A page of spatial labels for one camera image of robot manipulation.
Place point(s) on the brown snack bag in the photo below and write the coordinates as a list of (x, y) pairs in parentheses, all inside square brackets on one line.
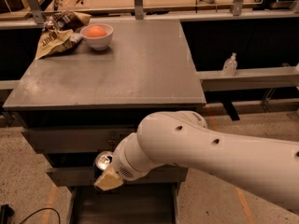
[(67, 20)]

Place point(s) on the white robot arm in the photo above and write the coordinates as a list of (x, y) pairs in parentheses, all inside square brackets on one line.
[(267, 168)]

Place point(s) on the orange fruit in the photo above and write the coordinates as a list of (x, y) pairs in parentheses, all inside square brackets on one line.
[(96, 31)]

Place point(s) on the middle metal bracket post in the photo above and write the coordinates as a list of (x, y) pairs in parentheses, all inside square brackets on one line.
[(139, 13)]

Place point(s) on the grey drawer cabinet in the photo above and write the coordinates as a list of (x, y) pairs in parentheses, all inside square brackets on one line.
[(146, 68)]

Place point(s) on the open bottom drawer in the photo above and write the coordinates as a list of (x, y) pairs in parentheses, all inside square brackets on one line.
[(132, 204)]

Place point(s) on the black floor plug box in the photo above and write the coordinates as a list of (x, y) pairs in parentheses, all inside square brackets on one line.
[(5, 213)]

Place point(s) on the tan chip bag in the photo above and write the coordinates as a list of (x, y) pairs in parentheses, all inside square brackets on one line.
[(53, 41)]

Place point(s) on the metal bracket post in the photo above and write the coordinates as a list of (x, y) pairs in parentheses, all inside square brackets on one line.
[(36, 11), (236, 8), (139, 13)]

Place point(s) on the left metal bracket post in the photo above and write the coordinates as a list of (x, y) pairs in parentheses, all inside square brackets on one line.
[(36, 11)]

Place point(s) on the blue pepsi can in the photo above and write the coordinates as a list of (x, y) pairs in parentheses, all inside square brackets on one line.
[(101, 163)]

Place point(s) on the middle grey drawer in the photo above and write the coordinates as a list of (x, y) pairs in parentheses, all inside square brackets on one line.
[(83, 176)]

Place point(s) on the top grey drawer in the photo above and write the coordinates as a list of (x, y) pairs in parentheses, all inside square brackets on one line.
[(84, 139)]

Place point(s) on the grey metal rail beam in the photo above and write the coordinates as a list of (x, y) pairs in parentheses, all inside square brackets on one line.
[(250, 79)]

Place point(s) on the clear sanitizer bottle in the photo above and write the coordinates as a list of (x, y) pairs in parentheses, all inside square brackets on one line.
[(230, 65)]

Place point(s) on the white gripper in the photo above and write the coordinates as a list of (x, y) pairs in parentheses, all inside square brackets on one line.
[(121, 164)]

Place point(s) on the white bowl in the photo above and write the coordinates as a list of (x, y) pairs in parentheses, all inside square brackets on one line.
[(98, 43)]

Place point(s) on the right metal bracket post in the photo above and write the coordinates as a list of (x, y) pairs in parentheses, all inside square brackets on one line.
[(236, 8)]

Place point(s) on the grey drawer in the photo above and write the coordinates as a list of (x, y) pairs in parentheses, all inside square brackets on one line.
[(84, 139), (83, 176)]

